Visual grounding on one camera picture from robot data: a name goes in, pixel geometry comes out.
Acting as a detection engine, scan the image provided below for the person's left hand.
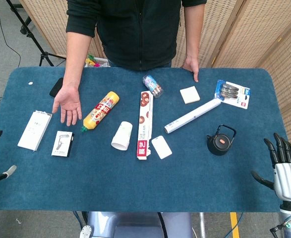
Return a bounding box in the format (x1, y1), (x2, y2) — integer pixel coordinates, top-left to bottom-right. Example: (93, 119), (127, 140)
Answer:
(181, 56), (200, 83)

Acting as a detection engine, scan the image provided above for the person's right hand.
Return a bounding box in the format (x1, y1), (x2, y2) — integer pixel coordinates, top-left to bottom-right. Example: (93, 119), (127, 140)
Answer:
(52, 85), (83, 127)

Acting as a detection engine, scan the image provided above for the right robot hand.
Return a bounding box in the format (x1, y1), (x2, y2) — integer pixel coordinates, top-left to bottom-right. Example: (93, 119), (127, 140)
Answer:
(251, 133), (291, 201)

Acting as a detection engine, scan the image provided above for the black kettle with red button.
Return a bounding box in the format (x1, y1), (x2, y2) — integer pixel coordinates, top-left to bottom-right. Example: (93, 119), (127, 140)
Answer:
(206, 124), (236, 156)

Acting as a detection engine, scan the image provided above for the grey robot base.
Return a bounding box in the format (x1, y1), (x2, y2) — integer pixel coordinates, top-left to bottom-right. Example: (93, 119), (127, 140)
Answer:
(79, 211), (194, 238)

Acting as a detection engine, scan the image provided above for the person's right forearm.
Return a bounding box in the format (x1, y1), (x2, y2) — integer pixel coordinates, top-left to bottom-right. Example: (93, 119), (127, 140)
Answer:
(62, 31), (98, 90)

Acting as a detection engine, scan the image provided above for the person's left forearm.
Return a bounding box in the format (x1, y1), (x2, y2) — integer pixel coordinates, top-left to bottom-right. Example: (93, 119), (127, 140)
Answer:
(184, 4), (204, 60)

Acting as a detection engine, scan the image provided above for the person's black jacket torso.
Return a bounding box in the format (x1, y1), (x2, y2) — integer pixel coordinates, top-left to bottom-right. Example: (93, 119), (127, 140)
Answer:
(65, 0), (208, 71)

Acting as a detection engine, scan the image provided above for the black phone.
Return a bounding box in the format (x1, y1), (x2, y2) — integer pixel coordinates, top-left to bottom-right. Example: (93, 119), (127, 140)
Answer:
(49, 77), (64, 98)

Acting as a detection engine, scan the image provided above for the white square notepad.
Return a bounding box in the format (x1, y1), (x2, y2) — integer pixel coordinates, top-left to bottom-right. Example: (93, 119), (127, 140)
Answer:
(179, 86), (201, 104)

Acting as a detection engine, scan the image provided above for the yellow sauce bottle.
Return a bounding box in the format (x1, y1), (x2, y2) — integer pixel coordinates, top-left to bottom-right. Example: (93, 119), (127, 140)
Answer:
(80, 91), (120, 133)

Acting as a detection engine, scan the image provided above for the white black lamp box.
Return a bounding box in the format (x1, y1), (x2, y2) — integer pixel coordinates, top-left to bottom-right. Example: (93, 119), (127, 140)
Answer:
(51, 131), (75, 158)

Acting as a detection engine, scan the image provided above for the flat white box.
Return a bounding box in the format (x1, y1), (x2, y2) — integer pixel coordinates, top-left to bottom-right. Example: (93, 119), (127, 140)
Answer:
(17, 111), (53, 152)

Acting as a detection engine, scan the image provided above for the small colourful clear canister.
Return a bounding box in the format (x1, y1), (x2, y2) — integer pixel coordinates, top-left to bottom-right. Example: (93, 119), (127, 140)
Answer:
(142, 74), (165, 98)

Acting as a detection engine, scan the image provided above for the basket of colourful toys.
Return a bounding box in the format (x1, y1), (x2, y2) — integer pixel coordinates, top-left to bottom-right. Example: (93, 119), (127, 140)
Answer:
(84, 54), (111, 68)

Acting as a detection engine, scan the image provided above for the blue blister pack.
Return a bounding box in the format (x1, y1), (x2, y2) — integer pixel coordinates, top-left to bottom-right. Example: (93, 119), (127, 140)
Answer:
(213, 79), (251, 110)

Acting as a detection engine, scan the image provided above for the long white tube box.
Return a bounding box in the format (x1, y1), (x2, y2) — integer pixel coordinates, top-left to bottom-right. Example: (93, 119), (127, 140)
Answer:
(164, 99), (222, 134)

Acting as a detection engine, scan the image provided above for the black tripod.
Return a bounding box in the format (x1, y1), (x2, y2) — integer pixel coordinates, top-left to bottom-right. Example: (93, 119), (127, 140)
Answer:
(5, 0), (66, 67)

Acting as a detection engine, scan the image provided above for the white paper cup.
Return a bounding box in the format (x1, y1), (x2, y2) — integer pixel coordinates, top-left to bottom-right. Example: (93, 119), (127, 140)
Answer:
(111, 121), (133, 151)

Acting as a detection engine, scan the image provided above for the long red white carton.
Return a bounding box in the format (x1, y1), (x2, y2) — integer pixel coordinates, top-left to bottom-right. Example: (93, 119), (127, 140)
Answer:
(136, 90), (154, 161)

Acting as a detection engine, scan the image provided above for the white card holder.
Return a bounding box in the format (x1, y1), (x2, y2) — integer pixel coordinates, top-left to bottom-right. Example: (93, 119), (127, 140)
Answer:
(151, 135), (173, 160)

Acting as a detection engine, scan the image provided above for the blue table mat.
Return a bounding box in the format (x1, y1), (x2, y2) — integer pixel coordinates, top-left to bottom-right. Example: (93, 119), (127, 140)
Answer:
(0, 66), (291, 213)

